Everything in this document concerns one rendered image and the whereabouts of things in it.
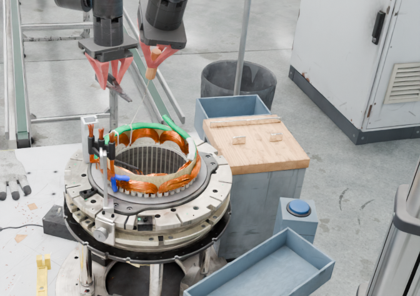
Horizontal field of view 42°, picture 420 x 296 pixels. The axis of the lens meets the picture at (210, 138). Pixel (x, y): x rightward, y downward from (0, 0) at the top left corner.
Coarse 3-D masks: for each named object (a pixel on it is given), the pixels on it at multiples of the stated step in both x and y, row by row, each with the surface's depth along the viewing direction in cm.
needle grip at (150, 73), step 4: (156, 48) 90; (152, 52) 89; (156, 52) 89; (160, 52) 89; (152, 56) 89; (156, 56) 89; (152, 60) 90; (148, 68) 92; (152, 68) 91; (156, 68) 92; (148, 72) 92; (152, 72) 92; (148, 76) 93; (152, 76) 93
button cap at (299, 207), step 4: (292, 200) 108; (296, 200) 108; (300, 200) 108; (292, 204) 107; (296, 204) 107; (300, 204) 107; (304, 204) 107; (308, 204) 108; (292, 208) 106; (296, 208) 106; (300, 208) 106; (304, 208) 106; (308, 208) 107; (296, 212) 106; (300, 212) 106; (304, 212) 106
